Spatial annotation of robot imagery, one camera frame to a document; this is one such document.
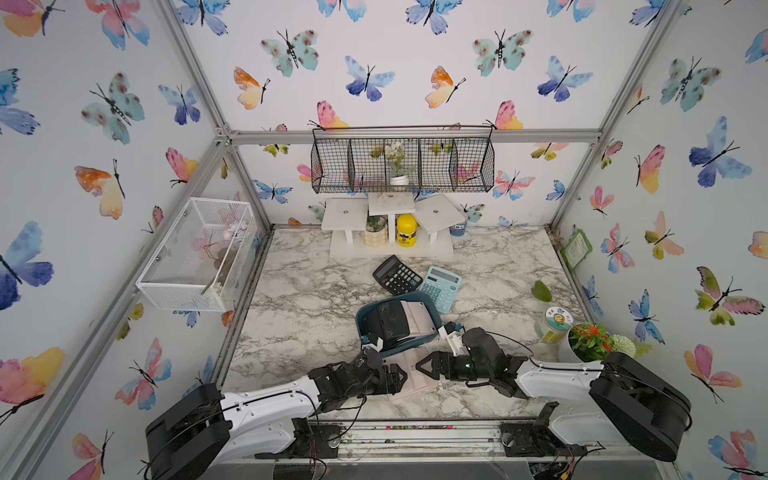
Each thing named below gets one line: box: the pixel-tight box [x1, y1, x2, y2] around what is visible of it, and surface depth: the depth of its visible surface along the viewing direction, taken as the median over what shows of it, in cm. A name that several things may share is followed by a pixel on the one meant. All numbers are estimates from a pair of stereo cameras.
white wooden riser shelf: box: [321, 192, 467, 259], surface depth 111 cm
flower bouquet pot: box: [566, 323, 636, 362], surface depth 74 cm
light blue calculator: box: [419, 266, 462, 314], surface depth 103 cm
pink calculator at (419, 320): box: [397, 300, 438, 341], surface depth 92 cm
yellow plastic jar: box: [397, 213, 418, 248], surface depth 109 cm
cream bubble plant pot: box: [364, 214, 389, 248], surface depth 111 cm
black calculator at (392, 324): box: [376, 300, 416, 348], surface depth 86 cm
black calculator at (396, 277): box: [372, 254, 423, 296], surface depth 106 cm
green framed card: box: [561, 229, 593, 270], surface depth 112 cm
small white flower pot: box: [390, 174, 410, 186], surface depth 94 cm
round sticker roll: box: [536, 306, 574, 343], surface depth 88 cm
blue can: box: [449, 223, 467, 237], surface depth 120 cm
